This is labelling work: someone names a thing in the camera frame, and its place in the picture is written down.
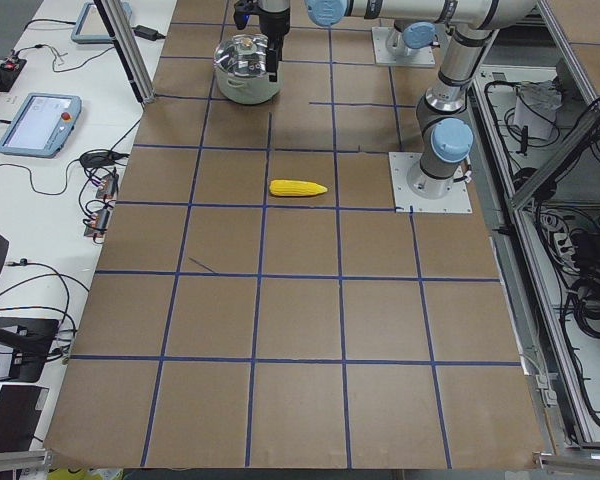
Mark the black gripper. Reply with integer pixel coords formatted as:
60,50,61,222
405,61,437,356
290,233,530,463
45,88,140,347
257,0,291,82

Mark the glass pot lid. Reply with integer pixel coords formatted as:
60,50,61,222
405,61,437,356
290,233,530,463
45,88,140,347
214,34,268,78

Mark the yellow corn cob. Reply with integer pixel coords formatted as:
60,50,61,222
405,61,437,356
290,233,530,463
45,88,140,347
269,179,328,198

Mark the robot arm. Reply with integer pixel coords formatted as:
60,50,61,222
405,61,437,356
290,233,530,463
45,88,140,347
234,1,456,81
305,1,535,199

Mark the pale green steel pot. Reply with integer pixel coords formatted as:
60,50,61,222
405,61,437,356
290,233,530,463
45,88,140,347
213,33,284,106

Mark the black power adapter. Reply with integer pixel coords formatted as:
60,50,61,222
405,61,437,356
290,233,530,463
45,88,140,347
132,25,165,41

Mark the far teach pendant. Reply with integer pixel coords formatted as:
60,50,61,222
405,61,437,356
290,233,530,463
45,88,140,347
71,2,112,44

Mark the teach pendant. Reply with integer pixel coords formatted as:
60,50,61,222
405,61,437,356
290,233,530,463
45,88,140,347
71,2,112,44
0,92,82,158

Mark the small usb hub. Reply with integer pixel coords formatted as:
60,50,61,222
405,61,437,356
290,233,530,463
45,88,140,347
83,207,112,240
95,173,119,200

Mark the near teach pendant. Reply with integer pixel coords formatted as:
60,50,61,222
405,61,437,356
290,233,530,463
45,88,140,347
0,92,82,158

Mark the black monitor stand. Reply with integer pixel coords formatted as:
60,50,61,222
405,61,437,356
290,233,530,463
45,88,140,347
0,317,59,383

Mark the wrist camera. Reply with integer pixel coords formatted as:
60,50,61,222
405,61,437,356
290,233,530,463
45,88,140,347
233,0,254,30

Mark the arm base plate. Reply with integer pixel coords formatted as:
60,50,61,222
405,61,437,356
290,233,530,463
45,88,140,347
371,27,436,68
389,152,472,214

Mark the aluminium frame post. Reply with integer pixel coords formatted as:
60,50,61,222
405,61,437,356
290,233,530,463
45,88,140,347
94,0,155,105

